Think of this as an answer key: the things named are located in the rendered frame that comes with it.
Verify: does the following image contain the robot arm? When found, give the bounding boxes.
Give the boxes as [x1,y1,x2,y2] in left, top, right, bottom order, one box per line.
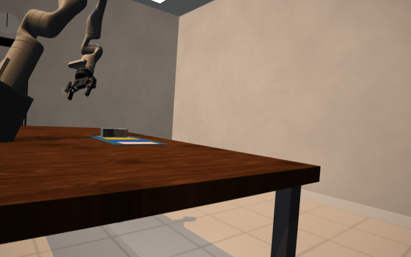
[0,0,107,92]

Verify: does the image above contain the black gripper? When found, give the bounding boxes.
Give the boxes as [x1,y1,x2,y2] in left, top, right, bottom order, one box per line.
[65,68,97,101]

